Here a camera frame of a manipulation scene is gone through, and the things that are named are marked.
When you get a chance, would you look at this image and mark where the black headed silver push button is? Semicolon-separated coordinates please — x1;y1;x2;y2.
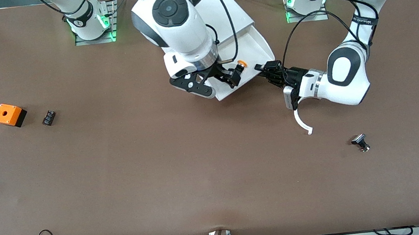
350;133;371;154

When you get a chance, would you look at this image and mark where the white curved plastic arc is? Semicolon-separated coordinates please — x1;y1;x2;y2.
292;97;314;137

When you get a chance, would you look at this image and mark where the small black terminal block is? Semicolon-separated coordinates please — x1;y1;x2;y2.
41;109;58;127

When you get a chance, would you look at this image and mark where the orange box with black base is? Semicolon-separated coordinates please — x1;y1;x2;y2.
0;101;29;130

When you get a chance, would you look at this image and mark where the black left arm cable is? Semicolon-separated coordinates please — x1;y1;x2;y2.
274;0;384;68

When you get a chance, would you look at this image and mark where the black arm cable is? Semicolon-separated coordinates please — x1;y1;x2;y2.
274;0;384;68
200;0;242;66

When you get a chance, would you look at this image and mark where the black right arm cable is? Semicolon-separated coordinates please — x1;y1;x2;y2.
200;0;242;66

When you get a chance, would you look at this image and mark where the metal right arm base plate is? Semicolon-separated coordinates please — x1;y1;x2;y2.
70;0;122;47

